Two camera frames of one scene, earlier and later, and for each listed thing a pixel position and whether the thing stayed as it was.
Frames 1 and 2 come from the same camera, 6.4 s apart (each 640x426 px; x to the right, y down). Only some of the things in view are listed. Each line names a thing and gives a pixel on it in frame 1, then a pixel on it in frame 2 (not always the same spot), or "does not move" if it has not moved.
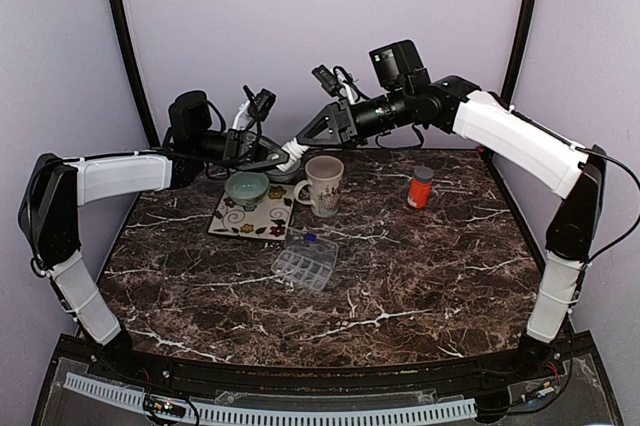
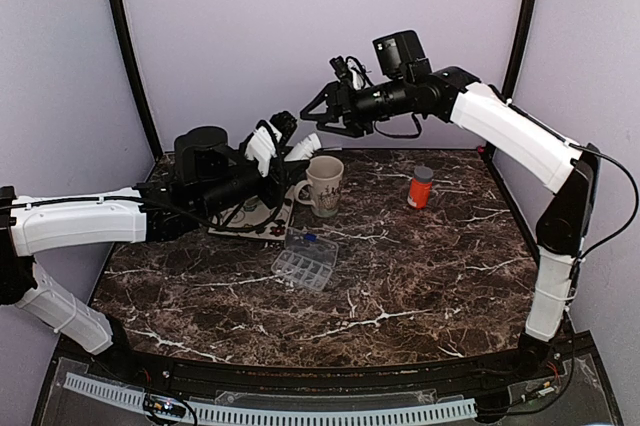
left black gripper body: (235, 143) to (271, 196)
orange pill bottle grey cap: (420, 187) does not move
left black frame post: (118, 9) does not move
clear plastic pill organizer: (307, 259) does not move
